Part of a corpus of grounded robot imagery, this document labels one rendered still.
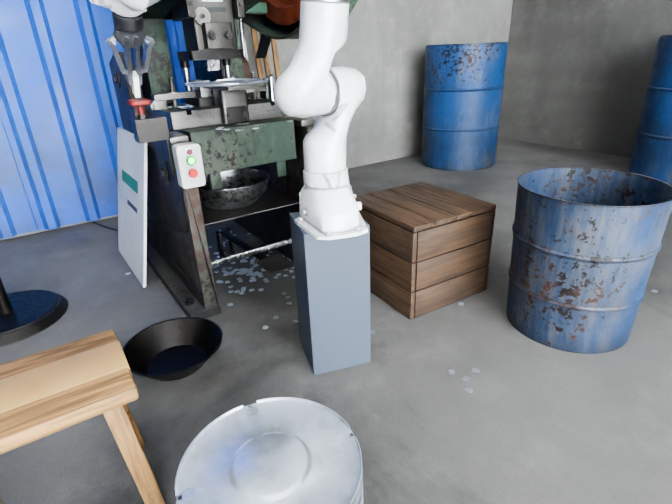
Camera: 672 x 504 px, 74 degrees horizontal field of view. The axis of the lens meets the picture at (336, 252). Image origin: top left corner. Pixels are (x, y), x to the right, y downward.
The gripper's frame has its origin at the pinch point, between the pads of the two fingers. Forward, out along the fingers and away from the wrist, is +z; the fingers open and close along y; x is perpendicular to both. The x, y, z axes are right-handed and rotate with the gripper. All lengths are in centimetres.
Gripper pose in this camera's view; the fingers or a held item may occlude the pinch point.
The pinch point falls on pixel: (135, 84)
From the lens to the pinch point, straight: 155.4
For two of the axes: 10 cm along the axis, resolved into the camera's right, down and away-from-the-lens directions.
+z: -2.0, 6.9, 6.9
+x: -5.4, -6.7, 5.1
